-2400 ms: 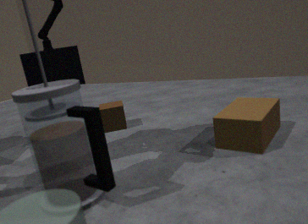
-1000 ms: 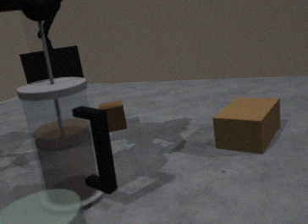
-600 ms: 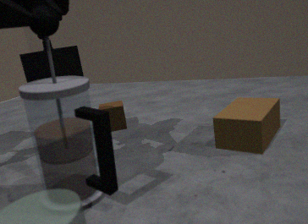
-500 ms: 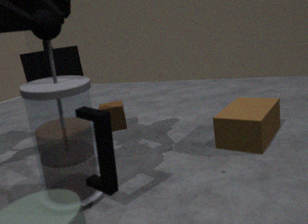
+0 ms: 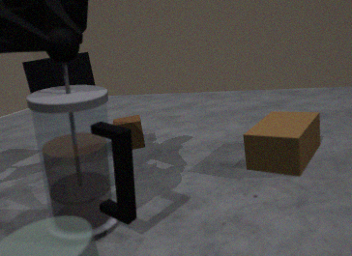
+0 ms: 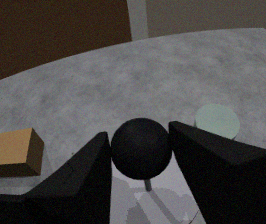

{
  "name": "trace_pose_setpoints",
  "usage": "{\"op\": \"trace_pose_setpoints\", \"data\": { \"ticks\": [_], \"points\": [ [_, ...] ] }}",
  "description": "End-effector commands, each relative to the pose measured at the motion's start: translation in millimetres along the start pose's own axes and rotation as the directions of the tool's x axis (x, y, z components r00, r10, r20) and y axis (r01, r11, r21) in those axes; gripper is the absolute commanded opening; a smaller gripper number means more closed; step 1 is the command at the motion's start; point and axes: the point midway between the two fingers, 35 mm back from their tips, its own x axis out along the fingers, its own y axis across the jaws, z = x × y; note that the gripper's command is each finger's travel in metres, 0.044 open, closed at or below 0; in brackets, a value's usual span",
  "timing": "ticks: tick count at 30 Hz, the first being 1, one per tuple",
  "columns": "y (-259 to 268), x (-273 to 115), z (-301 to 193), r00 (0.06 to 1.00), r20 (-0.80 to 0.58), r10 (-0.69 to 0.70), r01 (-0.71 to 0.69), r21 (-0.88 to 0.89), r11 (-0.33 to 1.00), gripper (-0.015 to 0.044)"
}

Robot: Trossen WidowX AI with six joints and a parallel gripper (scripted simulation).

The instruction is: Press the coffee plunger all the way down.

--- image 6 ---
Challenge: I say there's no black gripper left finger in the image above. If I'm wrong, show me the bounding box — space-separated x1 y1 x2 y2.
0 131 112 224

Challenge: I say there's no glass french press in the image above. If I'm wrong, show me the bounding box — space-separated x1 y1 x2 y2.
109 119 200 224

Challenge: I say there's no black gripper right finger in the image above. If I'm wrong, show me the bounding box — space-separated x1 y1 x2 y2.
169 120 266 224

